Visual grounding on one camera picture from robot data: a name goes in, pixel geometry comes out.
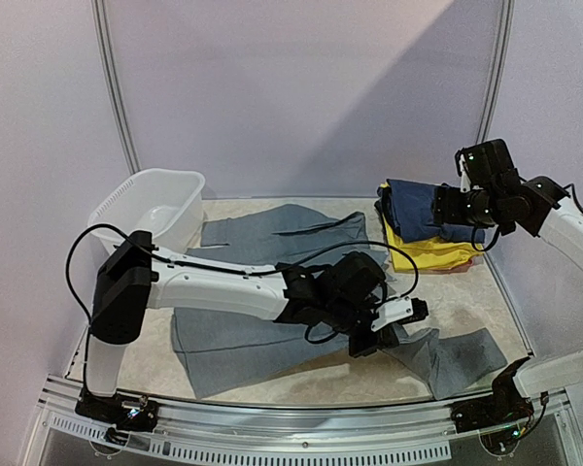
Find navy blue tank top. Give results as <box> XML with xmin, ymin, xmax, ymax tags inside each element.
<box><xmin>376</xmin><ymin>179</ymin><xmax>486</xmax><ymax>244</ymax></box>

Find grey denim cloth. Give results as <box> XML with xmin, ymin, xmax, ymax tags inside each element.
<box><xmin>171</xmin><ymin>204</ymin><xmax>506</xmax><ymax>399</ymax></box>

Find white plastic wash basin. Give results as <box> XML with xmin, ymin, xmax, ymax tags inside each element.
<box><xmin>87</xmin><ymin>168</ymin><xmax>205</xmax><ymax>251</ymax></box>

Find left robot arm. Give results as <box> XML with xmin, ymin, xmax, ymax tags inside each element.
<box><xmin>84</xmin><ymin>230</ymin><xmax>429</xmax><ymax>421</ymax></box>

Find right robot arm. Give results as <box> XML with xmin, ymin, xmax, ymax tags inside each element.
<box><xmin>432</xmin><ymin>139</ymin><xmax>583</xmax><ymax>423</ymax></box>

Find yellow shorts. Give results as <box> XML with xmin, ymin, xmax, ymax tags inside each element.
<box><xmin>375</xmin><ymin>200</ymin><xmax>482</xmax><ymax>273</ymax></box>

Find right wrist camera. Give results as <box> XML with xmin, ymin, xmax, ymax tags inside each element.
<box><xmin>466</xmin><ymin>139</ymin><xmax>520</xmax><ymax>189</ymax></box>

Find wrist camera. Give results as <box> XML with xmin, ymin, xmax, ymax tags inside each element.
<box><xmin>466</xmin><ymin>139</ymin><xmax>520</xmax><ymax>189</ymax></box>
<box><xmin>329</xmin><ymin>251</ymin><xmax>386</xmax><ymax>310</ymax></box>

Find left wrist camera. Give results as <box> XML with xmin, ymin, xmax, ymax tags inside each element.
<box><xmin>329</xmin><ymin>251</ymin><xmax>386</xmax><ymax>310</ymax></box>

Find right aluminium corner post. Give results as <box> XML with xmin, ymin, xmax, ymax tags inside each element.
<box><xmin>476</xmin><ymin>0</ymin><xmax>515</xmax><ymax>143</ymax></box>

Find aluminium corner post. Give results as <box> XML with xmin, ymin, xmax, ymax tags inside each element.
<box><xmin>476</xmin><ymin>0</ymin><xmax>515</xmax><ymax>143</ymax></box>
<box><xmin>90</xmin><ymin>0</ymin><xmax>142</xmax><ymax>174</ymax></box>

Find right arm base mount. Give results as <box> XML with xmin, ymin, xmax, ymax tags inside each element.
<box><xmin>449</xmin><ymin>356</ymin><xmax>549</xmax><ymax>457</ymax></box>

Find front aluminium rail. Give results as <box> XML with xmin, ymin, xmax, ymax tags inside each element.
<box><xmin>21</xmin><ymin>377</ymin><xmax>583</xmax><ymax>465</ymax></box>

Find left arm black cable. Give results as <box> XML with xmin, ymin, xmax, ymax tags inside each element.
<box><xmin>65</xmin><ymin>222</ymin><xmax>422</xmax><ymax>394</ymax></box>

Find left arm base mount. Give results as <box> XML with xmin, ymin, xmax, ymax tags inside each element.
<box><xmin>75</xmin><ymin>388</ymin><xmax>160</xmax><ymax>446</ymax></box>

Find left aluminium corner post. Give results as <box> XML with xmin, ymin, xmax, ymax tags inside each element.
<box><xmin>90</xmin><ymin>0</ymin><xmax>142</xmax><ymax>174</ymax></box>

